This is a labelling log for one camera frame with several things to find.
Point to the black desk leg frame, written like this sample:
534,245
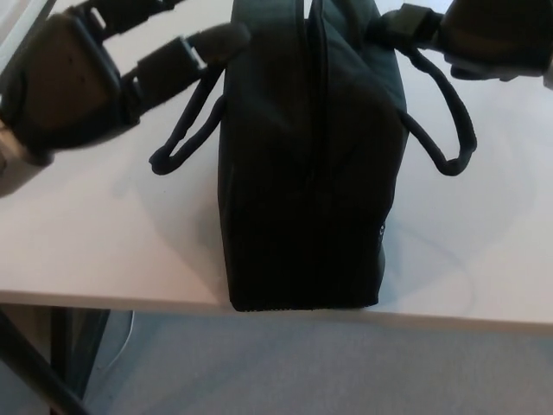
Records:
73,354

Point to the black fabric lunch bag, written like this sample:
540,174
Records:
302,173

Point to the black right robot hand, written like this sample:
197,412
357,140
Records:
492,30

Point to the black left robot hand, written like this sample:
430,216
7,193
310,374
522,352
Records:
60,86

